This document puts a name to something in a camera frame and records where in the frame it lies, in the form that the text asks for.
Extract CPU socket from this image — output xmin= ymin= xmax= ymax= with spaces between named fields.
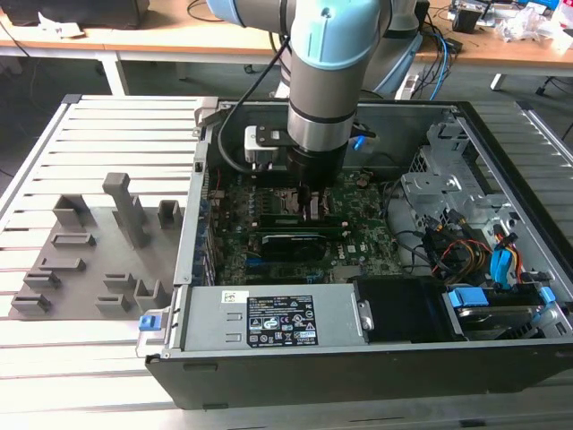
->
xmin=272 ymin=185 xmax=340 ymax=219

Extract black graphics card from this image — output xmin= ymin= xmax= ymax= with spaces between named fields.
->
xmin=259 ymin=233 xmax=328 ymax=263

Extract green motherboard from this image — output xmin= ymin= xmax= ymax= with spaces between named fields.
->
xmin=208 ymin=172 xmax=404 ymax=286

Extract metal drive cage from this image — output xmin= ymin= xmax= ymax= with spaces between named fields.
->
xmin=400 ymin=120 xmax=516 ymax=234

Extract white power strip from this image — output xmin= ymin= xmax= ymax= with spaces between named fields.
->
xmin=396 ymin=73 xmax=420 ymax=99

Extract black plastic shroud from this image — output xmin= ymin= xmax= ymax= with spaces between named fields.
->
xmin=353 ymin=277 xmax=449 ymax=344

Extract grey power supply with label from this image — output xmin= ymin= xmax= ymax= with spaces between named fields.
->
xmin=181 ymin=284 xmax=371 ymax=353

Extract hard disk in blue carrier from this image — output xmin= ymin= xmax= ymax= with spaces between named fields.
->
xmin=442 ymin=286 xmax=559 ymax=341

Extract black open PC case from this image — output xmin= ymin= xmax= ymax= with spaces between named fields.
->
xmin=136 ymin=99 xmax=573 ymax=411

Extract grey parts rack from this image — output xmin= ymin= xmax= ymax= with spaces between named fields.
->
xmin=8 ymin=172 xmax=187 ymax=322

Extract small black box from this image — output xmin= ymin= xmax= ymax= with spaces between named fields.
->
xmin=451 ymin=6 xmax=483 ymax=32

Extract wooden desk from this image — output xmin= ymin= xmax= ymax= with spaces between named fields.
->
xmin=0 ymin=0 xmax=573 ymax=98

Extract clear plastic bags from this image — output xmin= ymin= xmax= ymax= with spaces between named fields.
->
xmin=496 ymin=8 xmax=565 ymax=44

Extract white paper sheet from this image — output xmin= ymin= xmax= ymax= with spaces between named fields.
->
xmin=38 ymin=11 xmax=86 ymax=39

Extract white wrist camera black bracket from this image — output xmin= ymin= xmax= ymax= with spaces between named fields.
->
xmin=244 ymin=125 xmax=292 ymax=174

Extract black camera cable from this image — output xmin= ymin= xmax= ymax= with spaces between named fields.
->
xmin=217 ymin=35 xmax=295 ymax=176

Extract yellow red wire bundle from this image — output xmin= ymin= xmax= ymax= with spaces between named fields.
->
xmin=440 ymin=239 xmax=490 ymax=275

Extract blue cable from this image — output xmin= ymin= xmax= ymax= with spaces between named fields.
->
xmin=432 ymin=33 xmax=451 ymax=102

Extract blue flat wire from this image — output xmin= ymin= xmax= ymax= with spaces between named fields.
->
xmin=490 ymin=248 xmax=516 ymax=292

